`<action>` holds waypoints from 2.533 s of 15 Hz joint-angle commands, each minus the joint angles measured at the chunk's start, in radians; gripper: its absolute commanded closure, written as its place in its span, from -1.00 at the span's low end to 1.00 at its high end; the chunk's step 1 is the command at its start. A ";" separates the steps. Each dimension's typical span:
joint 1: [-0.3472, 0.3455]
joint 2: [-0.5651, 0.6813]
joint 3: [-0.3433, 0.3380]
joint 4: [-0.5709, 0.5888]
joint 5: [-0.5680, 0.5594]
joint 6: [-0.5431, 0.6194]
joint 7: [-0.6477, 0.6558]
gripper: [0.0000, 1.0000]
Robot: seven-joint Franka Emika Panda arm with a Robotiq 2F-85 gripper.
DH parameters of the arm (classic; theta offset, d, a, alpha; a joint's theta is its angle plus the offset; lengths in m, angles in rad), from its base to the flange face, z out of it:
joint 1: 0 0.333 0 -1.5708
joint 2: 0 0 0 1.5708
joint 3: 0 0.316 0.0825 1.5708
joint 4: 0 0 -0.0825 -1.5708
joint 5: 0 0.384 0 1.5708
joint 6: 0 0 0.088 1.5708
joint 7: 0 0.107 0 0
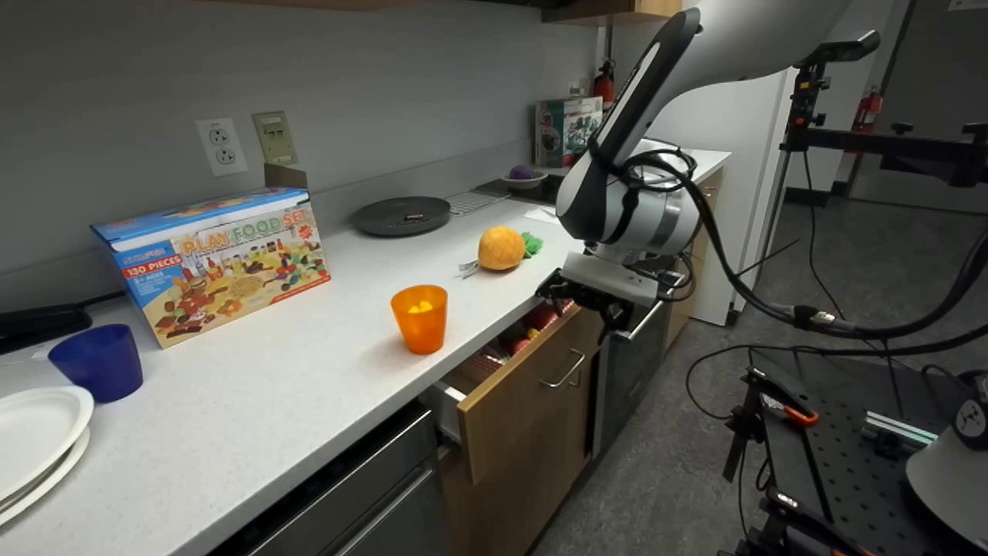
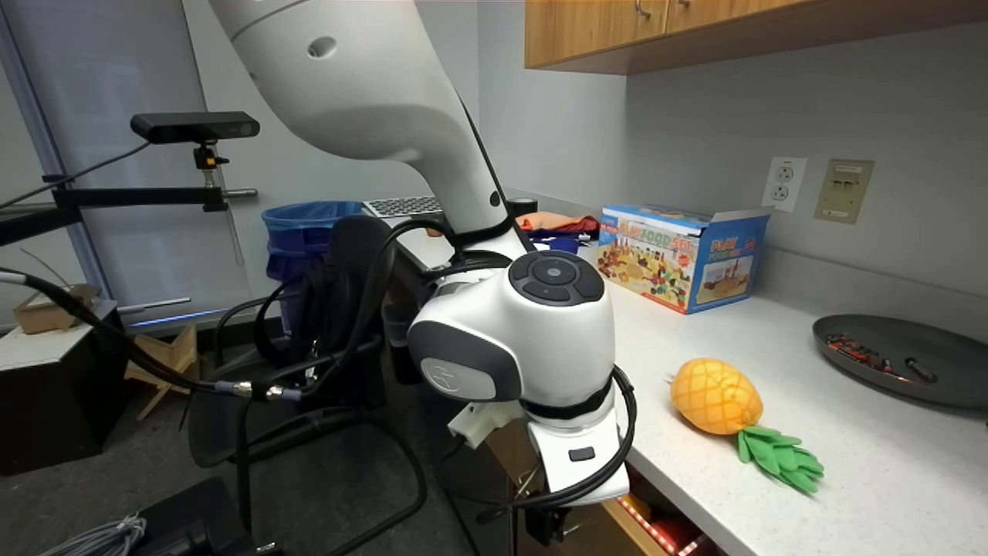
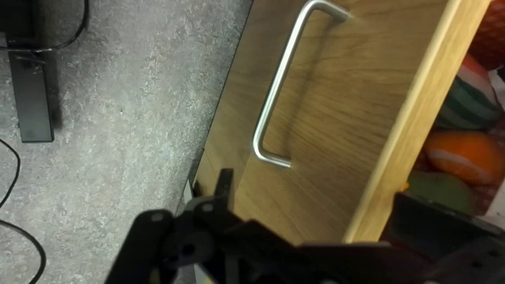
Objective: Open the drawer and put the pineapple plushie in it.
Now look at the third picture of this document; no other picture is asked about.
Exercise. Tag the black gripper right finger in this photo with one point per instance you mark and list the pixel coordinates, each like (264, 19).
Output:
(452, 246)

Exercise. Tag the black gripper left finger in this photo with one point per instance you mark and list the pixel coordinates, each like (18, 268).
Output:
(175, 241)

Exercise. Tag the wooden drawer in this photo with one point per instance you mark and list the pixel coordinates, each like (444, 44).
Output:
(342, 104)

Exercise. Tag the green toy fruit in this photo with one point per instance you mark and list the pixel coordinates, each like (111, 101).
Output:
(443, 191)

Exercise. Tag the orange toy fruit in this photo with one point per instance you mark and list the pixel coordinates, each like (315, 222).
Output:
(463, 158)

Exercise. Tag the green white toy watermelon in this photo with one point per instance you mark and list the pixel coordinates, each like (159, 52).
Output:
(468, 99)

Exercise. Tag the red toy strawberry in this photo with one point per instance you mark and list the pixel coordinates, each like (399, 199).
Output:
(492, 31)

